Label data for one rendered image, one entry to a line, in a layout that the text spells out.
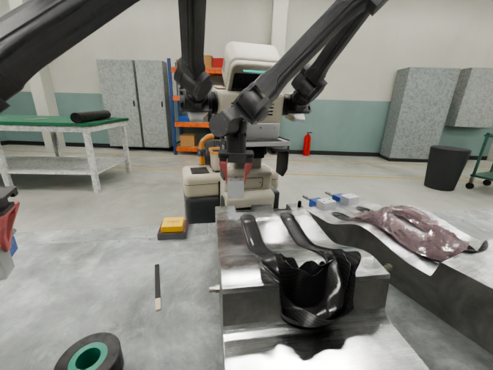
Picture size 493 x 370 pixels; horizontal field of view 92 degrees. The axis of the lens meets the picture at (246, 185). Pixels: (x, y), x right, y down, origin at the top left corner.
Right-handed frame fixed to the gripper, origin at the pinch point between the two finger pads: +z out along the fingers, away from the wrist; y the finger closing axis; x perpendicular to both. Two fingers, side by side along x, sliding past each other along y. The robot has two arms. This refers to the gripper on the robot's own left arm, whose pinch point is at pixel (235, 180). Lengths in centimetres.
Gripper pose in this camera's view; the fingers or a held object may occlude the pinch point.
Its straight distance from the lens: 72.4
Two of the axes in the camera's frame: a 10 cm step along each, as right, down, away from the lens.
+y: 10.0, 0.2, 0.4
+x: -0.4, -3.2, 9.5
